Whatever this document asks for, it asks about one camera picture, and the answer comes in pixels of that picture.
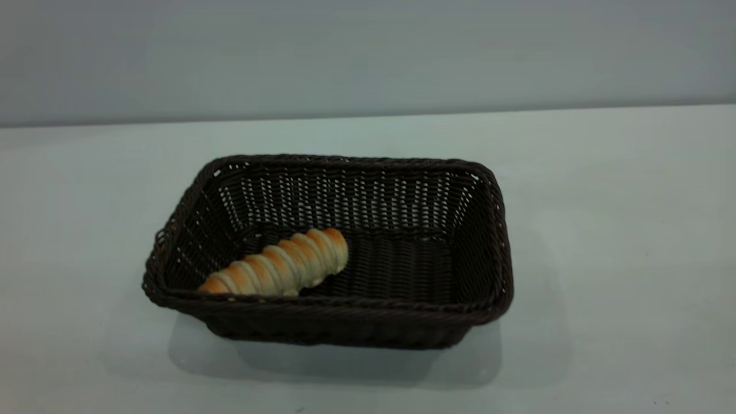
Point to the golden ridged bread roll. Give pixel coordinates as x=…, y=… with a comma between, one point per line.
x=287, y=264

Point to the dark brown wicker basket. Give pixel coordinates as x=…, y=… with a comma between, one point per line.
x=345, y=328

